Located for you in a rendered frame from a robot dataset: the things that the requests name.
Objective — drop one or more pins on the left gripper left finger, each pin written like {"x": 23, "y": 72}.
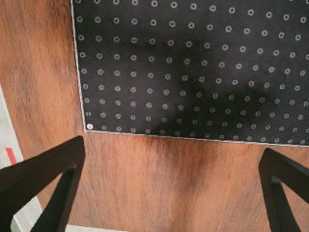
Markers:
{"x": 24, "y": 180}

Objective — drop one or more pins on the black perforated breadboard plate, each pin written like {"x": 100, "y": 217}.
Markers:
{"x": 229, "y": 71}

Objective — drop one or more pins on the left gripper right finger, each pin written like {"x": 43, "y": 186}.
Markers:
{"x": 275, "y": 169}

